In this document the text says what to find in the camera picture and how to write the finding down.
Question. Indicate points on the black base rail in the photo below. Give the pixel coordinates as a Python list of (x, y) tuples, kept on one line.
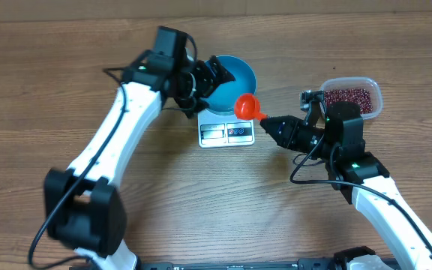
[(355, 258)]

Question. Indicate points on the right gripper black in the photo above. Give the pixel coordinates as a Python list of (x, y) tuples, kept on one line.
[(286, 139)]

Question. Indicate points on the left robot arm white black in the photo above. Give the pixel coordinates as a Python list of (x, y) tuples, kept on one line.
[(84, 209)]

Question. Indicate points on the white digital kitchen scale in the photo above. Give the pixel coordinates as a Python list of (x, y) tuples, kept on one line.
[(216, 131)]

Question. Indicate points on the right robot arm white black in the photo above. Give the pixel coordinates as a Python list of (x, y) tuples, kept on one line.
[(363, 180)]

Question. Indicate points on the red measuring scoop blue handle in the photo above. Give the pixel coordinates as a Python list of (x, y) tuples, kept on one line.
[(247, 107)]

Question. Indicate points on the teal bowl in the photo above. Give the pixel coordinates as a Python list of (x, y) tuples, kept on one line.
[(224, 97)]

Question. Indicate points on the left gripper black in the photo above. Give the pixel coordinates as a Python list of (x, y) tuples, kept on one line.
[(210, 83)]

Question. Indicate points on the clear plastic container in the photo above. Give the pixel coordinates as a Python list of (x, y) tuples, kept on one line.
[(358, 82)]

